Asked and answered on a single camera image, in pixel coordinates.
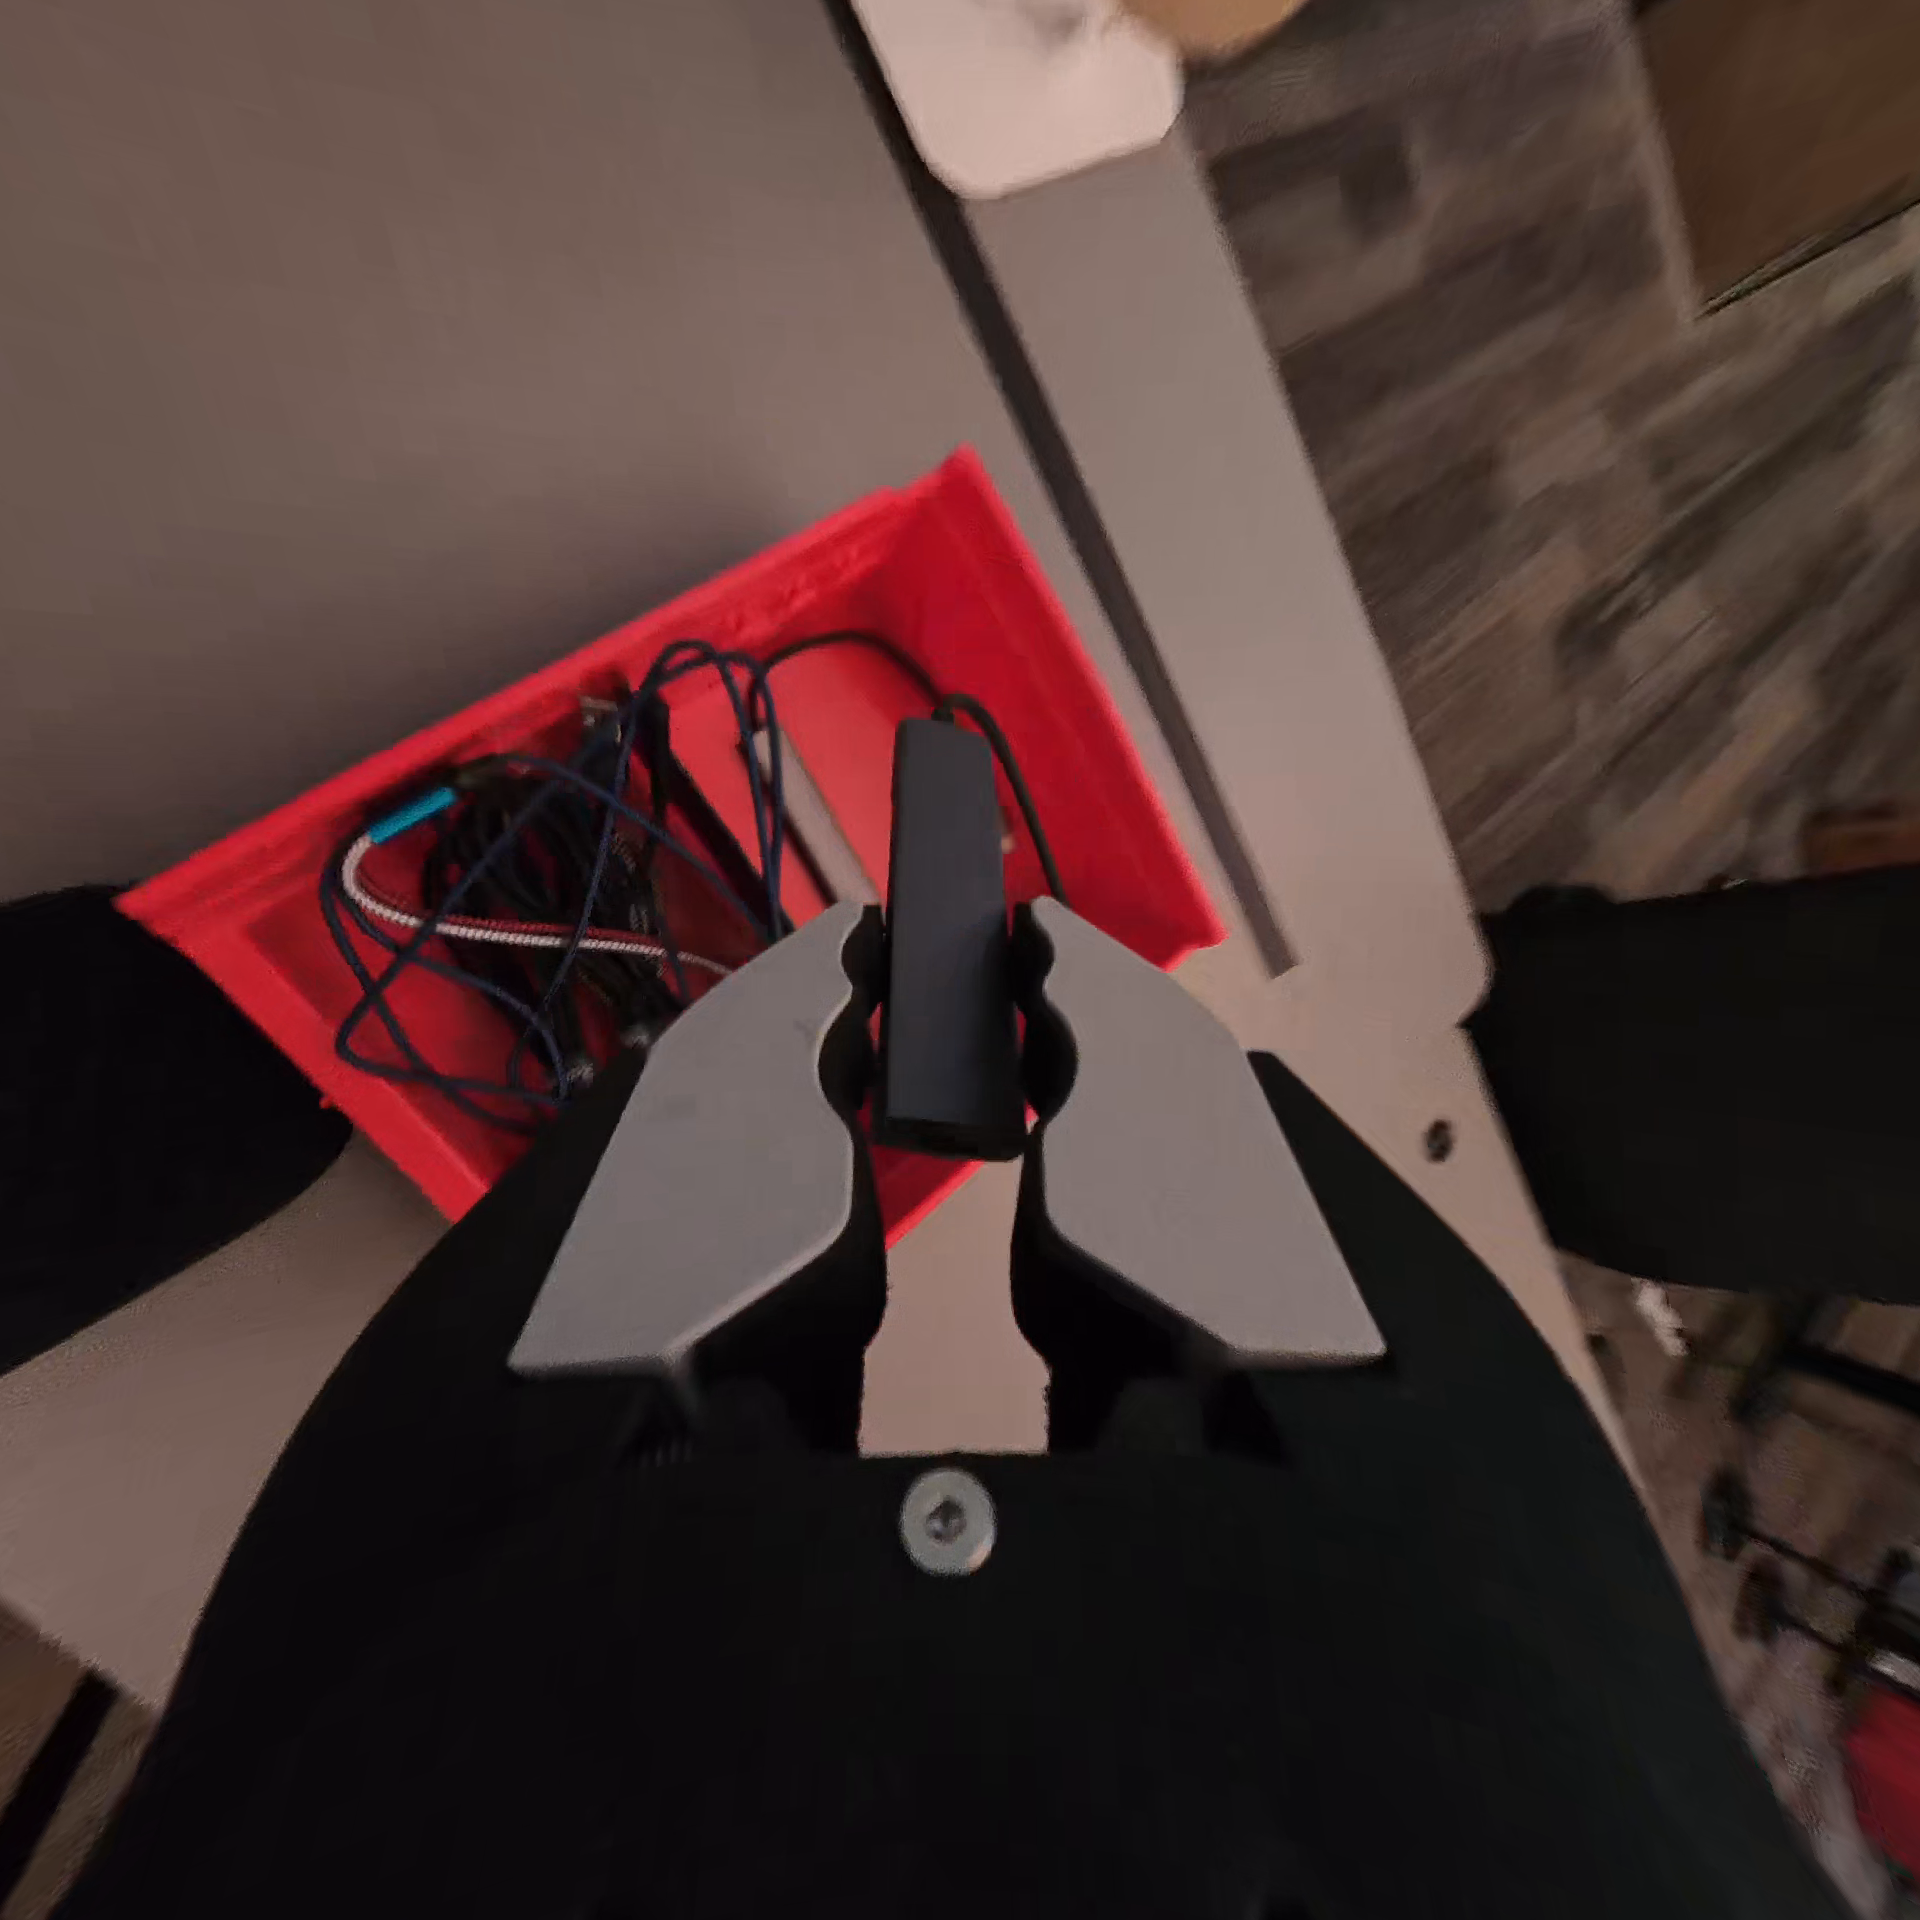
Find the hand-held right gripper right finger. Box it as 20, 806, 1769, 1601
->
1011, 895, 1386, 1370

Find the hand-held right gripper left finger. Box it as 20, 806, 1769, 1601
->
509, 899, 890, 1378

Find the grey usb hub with cable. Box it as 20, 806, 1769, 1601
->
749, 631, 1068, 1160

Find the blue braided usb cable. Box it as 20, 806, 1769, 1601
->
317, 641, 797, 1127

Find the red plastic bin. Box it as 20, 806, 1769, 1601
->
116, 444, 1230, 1249

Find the black wheeled chair base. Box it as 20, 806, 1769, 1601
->
1694, 1302, 1920, 1704

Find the wooden-edged sign stand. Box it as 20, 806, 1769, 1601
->
846, 0, 1307, 199

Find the brown cardboard panel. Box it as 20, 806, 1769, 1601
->
1632, 0, 1920, 320

